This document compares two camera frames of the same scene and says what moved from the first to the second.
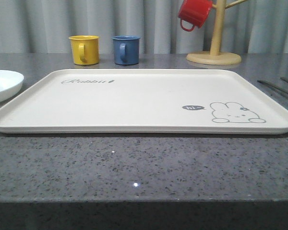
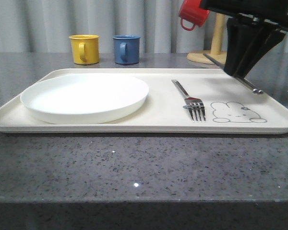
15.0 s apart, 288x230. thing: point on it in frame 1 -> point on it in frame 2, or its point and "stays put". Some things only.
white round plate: x=5 y=85 -> x=83 y=98
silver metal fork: x=278 y=87 -> x=195 y=106
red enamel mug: x=194 y=12 stays put
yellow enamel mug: x=85 y=49 stays put
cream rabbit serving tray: x=145 y=101 stays put
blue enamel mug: x=126 y=50 stays put
